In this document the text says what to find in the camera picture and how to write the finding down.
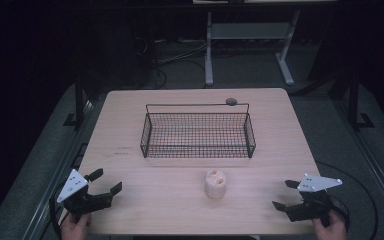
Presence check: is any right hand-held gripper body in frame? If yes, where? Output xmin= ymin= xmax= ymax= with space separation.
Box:
xmin=285 ymin=172 xmax=343 ymax=228

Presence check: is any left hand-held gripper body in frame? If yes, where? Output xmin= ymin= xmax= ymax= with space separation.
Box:
xmin=56 ymin=168 xmax=114 ymax=221

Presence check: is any black wire basket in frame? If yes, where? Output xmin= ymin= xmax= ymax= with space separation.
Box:
xmin=139 ymin=102 xmax=257 ymax=159

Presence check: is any person's left hand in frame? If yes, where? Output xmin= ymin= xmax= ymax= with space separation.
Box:
xmin=60 ymin=212 xmax=93 ymax=240

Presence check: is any person's right hand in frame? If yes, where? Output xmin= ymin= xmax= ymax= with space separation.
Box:
xmin=312 ymin=209 xmax=348 ymax=240

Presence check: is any grey metal stand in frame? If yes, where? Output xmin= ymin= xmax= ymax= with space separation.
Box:
xmin=204 ymin=10 xmax=302 ymax=88

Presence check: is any aluminium floor rail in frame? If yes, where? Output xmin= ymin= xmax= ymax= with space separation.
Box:
xmin=334 ymin=98 xmax=384 ymax=234
xmin=21 ymin=99 xmax=96 ymax=240

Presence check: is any black cable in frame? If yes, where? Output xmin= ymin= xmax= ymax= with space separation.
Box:
xmin=48 ymin=190 xmax=64 ymax=240
xmin=314 ymin=160 xmax=380 ymax=240

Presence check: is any black upright post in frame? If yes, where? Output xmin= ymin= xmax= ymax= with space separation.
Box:
xmin=62 ymin=78 xmax=88 ymax=128
xmin=347 ymin=71 xmax=375 ymax=130

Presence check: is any bundle of floor cables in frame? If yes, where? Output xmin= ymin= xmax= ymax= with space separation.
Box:
xmin=131 ymin=35 xmax=208 ymax=90

